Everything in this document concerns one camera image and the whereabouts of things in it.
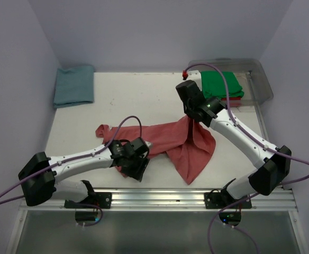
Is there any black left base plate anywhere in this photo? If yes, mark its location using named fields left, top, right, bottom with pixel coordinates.
left=64, top=192, right=112, bottom=209

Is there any clear plastic bin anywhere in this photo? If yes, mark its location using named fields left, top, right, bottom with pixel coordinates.
left=188, top=58, right=274, bottom=106

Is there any blue folded t shirt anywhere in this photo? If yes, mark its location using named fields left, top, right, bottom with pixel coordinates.
left=53, top=66, right=94, bottom=109

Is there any green folded t shirt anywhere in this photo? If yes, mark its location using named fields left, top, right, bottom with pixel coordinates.
left=201, top=71, right=244, bottom=99

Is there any red folded t shirt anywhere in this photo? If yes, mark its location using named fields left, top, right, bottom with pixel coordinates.
left=221, top=97, right=242, bottom=107

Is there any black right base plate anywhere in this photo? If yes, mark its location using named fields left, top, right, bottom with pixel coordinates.
left=204, top=190, right=252, bottom=209

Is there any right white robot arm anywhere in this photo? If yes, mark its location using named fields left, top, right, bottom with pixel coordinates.
left=176, top=80, right=292, bottom=206

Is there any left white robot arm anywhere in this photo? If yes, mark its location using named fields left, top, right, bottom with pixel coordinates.
left=18, top=137, right=152, bottom=206

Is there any aluminium mounting rail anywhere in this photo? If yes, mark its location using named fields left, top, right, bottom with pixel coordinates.
left=19, top=188, right=295, bottom=212

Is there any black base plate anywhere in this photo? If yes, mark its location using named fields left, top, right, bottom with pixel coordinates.
left=64, top=192, right=112, bottom=209
left=204, top=190, right=252, bottom=209

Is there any salmon pink t shirt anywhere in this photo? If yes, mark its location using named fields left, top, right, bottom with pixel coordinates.
left=95, top=116, right=216, bottom=185

